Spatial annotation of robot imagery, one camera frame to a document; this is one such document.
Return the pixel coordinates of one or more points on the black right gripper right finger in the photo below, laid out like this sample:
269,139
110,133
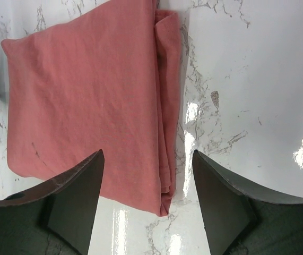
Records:
243,217

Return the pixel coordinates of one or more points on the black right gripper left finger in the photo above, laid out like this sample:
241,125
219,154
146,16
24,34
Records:
56,216

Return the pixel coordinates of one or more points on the salmon pink t shirt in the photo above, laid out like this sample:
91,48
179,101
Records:
107,80

